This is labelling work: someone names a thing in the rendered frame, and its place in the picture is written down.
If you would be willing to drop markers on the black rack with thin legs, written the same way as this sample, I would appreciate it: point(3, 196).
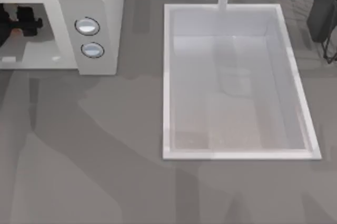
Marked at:
point(322, 11)

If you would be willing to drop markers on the white sink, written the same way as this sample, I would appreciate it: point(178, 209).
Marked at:
point(237, 153)

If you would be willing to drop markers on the round silver microwave knob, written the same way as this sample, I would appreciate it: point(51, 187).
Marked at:
point(87, 26)
point(92, 50)

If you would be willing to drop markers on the pale microwave oven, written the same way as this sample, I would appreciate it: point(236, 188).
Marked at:
point(110, 24)

